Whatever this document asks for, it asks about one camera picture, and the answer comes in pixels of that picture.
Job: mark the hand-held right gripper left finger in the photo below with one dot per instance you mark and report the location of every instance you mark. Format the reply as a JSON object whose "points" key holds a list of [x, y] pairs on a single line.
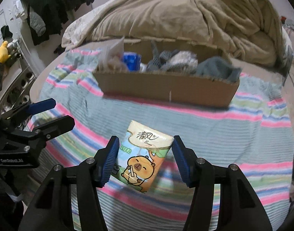
{"points": [[111, 161]]}

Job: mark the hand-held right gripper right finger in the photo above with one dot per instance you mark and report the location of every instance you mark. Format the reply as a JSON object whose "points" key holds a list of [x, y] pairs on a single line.
{"points": [[183, 163]]}

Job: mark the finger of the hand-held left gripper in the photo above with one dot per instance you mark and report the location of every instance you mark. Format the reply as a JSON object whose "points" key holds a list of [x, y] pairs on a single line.
{"points": [[42, 105], [58, 125]]}

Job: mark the cartoon bear tissue pack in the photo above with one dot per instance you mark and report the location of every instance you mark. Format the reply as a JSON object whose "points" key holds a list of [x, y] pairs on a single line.
{"points": [[142, 154]]}

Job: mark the brown cardboard box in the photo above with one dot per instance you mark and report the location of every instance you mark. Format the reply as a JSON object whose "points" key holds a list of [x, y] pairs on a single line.
{"points": [[166, 93]]}

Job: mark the clear plastic snack bag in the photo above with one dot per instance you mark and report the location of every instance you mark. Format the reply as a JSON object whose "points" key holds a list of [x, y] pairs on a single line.
{"points": [[111, 57]]}

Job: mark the blue tissue pack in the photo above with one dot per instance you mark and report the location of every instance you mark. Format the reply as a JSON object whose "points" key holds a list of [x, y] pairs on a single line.
{"points": [[131, 61]]}

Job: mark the grey sock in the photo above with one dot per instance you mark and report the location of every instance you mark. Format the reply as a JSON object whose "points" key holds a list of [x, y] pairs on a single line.
{"points": [[216, 69], [159, 57]]}

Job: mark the white sock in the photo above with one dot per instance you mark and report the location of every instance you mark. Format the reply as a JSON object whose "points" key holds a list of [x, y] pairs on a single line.
{"points": [[183, 60]]}

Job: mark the grey rack with holes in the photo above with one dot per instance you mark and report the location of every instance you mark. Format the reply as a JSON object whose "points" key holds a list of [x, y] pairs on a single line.
{"points": [[22, 81]]}

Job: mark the striped blanket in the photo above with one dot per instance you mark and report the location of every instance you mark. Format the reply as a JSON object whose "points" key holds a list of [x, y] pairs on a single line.
{"points": [[209, 134]]}

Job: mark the yellow plush toy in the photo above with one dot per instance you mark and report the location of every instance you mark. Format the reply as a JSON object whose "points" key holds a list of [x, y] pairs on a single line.
{"points": [[2, 53]]}

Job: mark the small white plush toy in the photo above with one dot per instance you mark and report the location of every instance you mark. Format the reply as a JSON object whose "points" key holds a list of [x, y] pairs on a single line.
{"points": [[14, 45]]}

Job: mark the white floral quilt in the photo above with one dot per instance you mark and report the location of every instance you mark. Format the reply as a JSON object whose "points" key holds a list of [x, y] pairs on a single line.
{"points": [[74, 31]]}

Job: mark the black hat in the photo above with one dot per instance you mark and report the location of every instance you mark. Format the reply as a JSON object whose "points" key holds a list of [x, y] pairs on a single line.
{"points": [[6, 32]]}

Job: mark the grey padded garment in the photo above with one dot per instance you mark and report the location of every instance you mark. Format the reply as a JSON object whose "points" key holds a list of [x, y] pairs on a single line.
{"points": [[37, 24]]}

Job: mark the hanging black clothes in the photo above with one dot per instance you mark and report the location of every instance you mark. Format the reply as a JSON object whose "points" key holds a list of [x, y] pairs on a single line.
{"points": [[55, 2]]}

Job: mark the beige fleece blanket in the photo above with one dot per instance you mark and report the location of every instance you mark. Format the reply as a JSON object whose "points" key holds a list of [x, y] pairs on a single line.
{"points": [[161, 12]]}

